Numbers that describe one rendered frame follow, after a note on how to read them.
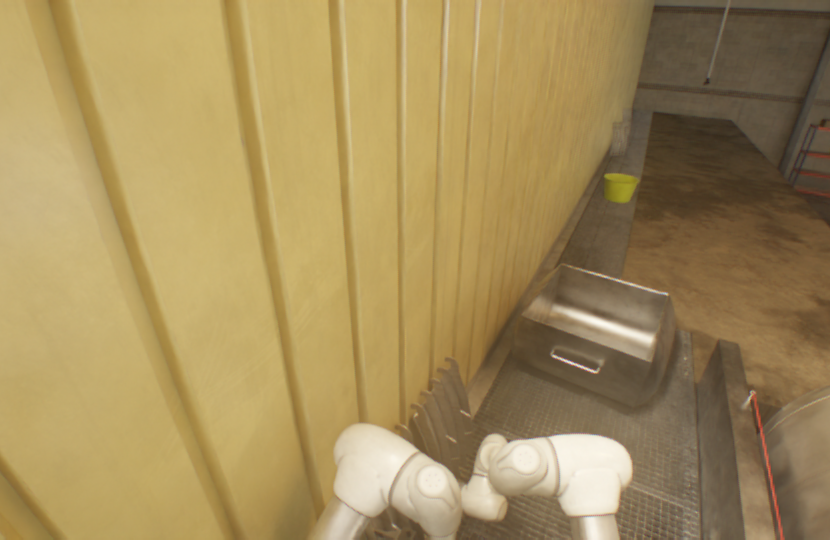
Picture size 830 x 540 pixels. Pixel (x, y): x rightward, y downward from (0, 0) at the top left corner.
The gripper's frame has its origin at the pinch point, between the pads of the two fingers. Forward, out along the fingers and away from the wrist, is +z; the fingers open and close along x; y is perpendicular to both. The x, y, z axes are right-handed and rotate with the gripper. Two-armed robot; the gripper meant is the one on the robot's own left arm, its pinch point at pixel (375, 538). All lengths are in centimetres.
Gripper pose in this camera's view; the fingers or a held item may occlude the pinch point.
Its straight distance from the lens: 167.2
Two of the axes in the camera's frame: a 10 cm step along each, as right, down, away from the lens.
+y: -1.9, -9.1, -3.8
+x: -4.8, 4.2, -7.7
